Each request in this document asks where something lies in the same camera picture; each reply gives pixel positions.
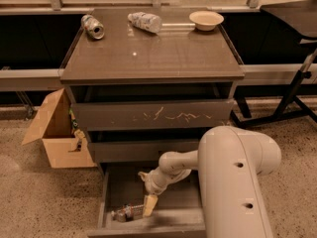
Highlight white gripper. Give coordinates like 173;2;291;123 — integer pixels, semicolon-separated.
138;168;174;217

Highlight clear plastic water bottle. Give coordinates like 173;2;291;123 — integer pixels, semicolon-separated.
111;204;144;222

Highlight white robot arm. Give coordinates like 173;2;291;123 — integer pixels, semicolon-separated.
139;126;281;238

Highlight grey open bottom drawer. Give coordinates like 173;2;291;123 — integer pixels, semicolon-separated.
87;162;206;238

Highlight grey middle drawer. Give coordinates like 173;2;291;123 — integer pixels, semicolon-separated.
88;139;199;163

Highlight grey top drawer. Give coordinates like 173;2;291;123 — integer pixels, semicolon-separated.
72;99;234;131

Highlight grey drawer cabinet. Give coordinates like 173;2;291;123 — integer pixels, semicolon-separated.
58;6;246;238

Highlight white labelled plastic bottle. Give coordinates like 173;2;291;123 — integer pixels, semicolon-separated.
128;12;162;34

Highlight items inside cardboard box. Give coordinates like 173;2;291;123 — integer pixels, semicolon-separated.
68;108;85;152

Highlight open cardboard box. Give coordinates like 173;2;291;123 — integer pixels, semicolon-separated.
22;89;95;169

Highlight crushed aluminium soda can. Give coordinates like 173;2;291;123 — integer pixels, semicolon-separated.
81;14;104;40

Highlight beige paper bowl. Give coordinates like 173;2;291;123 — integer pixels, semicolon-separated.
189;11;224;32

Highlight black rolling side table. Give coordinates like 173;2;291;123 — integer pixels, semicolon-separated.
231;0;317;128

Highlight metal window rail ledge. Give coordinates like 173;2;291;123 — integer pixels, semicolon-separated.
0;68;63;91

